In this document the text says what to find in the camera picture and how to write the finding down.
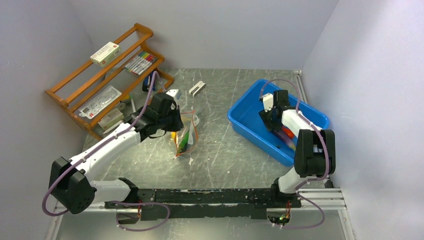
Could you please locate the blue black stapler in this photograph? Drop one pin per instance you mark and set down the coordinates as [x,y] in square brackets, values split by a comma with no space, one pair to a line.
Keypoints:
[147,82]

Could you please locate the grey fish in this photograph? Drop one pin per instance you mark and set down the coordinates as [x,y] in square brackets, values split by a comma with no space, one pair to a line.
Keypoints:
[191,135]

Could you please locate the green chili pepper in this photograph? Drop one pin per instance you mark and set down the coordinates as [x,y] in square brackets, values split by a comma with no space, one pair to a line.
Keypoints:
[184,146]

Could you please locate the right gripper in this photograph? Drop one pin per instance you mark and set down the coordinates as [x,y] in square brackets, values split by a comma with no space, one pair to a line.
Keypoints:
[269,125]

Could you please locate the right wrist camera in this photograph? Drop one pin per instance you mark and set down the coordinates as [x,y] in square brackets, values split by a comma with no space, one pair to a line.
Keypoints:
[268,101]

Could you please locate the green capped white marker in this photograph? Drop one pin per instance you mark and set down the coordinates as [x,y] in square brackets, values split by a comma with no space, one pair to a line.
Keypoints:
[133,106]

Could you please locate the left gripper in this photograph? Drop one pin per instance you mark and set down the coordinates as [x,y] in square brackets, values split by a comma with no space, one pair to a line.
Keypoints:
[178,124]

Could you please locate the clear zip top bag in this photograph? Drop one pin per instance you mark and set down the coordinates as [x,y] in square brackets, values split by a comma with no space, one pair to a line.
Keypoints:
[188,119]

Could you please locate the red chili pepper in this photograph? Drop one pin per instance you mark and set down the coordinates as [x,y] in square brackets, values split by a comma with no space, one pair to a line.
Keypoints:
[288,132]

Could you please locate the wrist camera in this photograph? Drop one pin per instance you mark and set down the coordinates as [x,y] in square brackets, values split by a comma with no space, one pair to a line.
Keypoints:
[268,101]
[175,94]

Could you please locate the yellow grey tape dispenser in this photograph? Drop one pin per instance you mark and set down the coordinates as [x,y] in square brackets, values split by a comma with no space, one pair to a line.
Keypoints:
[126,99]

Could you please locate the green staple box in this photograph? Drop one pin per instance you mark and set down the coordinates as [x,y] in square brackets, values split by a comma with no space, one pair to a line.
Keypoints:
[111,119]

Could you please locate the purple eggplant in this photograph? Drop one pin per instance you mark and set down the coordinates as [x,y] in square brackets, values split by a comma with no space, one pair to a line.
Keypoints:
[286,139]

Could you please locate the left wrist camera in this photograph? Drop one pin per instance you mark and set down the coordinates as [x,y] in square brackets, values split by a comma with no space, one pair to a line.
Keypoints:
[175,94]

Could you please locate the pack of colour markers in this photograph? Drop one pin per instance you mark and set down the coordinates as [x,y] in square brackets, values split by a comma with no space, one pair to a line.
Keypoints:
[140,63]

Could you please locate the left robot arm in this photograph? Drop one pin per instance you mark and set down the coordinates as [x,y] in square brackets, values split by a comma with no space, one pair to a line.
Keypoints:
[72,180]

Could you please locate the blue plastic bin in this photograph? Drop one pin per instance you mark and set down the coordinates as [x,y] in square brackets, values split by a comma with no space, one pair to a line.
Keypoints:
[246,121]

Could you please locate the white staple box on top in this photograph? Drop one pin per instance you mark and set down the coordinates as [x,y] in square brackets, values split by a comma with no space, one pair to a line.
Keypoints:
[106,54]

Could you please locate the white plastic clip block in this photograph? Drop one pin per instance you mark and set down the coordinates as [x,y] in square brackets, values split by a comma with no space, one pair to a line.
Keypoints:
[197,88]

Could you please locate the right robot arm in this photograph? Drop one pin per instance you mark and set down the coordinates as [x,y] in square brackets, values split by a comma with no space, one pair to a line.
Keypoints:
[315,149]

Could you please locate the wooden shelf rack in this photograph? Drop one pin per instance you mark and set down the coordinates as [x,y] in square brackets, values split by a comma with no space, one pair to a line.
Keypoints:
[92,85]

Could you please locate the clear packaged ruler set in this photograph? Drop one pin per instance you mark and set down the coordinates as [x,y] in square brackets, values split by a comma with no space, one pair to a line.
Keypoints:
[99,102]

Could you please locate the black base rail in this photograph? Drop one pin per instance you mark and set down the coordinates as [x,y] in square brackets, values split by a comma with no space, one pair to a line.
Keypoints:
[159,203]

